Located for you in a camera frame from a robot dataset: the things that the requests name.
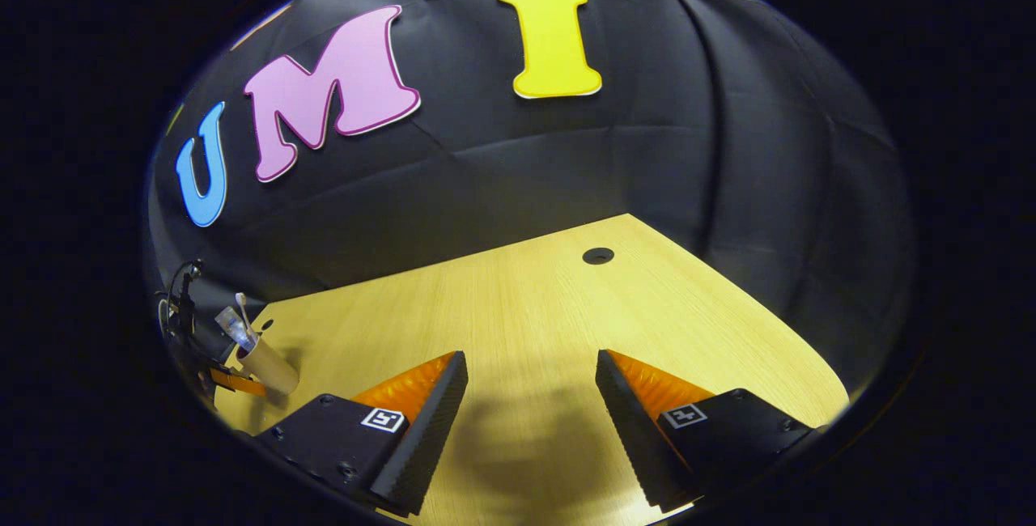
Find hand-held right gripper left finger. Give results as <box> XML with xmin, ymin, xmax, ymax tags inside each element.
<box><xmin>255</xmin><ymin>350</ymin><xmax>469</xmax><ymax>517</ymax></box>

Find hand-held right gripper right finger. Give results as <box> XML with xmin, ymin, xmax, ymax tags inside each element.
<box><xmin>596</xmin><ymin>350</ymin><xmax>814</xmax><ymax>513</ymax></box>

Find beige cup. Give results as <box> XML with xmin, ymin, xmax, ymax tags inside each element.
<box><xmin>236</xmin><ymin>337</ymin><xmax>300</xmax><ymax>396</ymax></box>

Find white toothpaste tube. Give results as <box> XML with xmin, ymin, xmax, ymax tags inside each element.
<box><xmin>214</xmin><ymin>307</ymin><xmax>258</xmax><ymax>353</ymax></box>

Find wooden desktop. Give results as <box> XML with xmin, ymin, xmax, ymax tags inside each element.
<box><xmin>214</xmin><ymin>214</ymin><xmax>849</xmax><ymax>526</ymax></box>

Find black backdrop cloth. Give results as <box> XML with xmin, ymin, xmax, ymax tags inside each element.
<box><xmin>146</xmin><ymin>0</ymin><xmax>915</xmax><ymax>397</ymax></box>

